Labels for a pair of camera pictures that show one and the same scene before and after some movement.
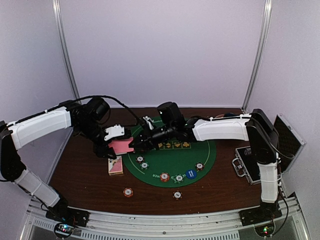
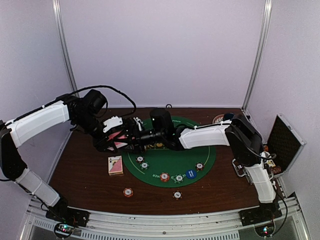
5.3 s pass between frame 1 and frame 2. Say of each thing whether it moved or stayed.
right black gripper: moved
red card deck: moved
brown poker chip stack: stayed
